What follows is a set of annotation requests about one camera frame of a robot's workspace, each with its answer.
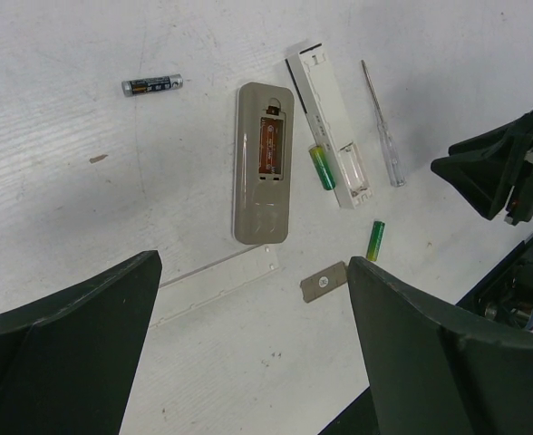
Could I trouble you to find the small grey battery cover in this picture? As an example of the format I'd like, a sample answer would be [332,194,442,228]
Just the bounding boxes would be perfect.
[300,261,347,304]

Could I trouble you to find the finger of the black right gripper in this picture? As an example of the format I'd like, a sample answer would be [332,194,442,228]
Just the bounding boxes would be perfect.
[431,114,533,220]

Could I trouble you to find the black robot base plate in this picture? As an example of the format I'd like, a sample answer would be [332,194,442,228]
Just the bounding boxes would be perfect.
[318,230,533,435]

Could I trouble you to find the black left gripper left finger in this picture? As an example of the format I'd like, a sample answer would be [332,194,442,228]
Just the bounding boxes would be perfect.
[0,250,162,434]

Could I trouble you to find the white remote control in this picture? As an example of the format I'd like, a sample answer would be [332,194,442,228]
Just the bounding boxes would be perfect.
[286,43,373,209]

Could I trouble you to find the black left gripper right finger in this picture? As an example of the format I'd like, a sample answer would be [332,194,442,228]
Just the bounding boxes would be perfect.
[347,256,533,434]

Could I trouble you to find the green AAA battery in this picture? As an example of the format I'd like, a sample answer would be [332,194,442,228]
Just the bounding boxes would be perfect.
[366,220,385,262]
[309,145,335,191]

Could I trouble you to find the black AAA battery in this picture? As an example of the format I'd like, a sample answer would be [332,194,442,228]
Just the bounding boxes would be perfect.
[121,74,184,97]

